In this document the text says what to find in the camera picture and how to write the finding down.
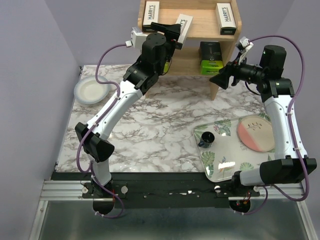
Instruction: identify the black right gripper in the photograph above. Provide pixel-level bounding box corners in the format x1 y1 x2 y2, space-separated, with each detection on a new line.
209 51 266 90

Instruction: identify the small white H box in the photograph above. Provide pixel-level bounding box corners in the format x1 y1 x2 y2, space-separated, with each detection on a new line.
176 14 193 47

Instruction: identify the green black Gillette box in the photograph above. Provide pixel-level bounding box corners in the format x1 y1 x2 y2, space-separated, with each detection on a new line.
198 41 224 76

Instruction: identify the white Harry's box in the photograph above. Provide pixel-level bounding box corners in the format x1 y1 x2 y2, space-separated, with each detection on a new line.
142 1 160 33
215 3 237 36

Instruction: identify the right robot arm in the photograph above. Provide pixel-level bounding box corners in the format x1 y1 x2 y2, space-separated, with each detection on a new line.
210 44 317 196

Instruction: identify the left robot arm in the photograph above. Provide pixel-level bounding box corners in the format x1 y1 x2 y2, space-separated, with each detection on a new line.
75 22 181 198

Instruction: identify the light wooden shelf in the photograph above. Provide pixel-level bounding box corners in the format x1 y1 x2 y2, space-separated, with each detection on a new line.
136 0 243 101

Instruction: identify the black mug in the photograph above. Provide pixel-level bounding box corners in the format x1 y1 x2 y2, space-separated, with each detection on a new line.
198 131 215 149

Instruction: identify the pink and cream plate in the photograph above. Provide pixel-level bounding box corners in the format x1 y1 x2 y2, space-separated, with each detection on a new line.
237 115 275 153

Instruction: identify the floral leaf tray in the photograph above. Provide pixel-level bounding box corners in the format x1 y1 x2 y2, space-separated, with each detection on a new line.
193 112 275 183

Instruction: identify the white blue-rimmed bowl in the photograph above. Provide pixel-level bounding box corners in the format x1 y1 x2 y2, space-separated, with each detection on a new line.
73 76 112 105

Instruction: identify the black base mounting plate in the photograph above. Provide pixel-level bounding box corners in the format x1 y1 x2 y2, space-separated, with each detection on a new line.
106 172 260 209

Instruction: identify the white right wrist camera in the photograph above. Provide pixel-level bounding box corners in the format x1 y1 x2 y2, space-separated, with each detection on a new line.
235 36 254 65

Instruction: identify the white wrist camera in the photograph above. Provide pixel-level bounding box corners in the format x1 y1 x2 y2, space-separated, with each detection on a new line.
125 26 148 50
235 36 254 65

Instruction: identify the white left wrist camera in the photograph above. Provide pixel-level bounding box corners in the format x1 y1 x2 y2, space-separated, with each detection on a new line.
125 26 148 50

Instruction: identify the aluminium frame rail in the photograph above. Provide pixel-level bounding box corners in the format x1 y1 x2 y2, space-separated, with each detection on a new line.
29 180 319 240

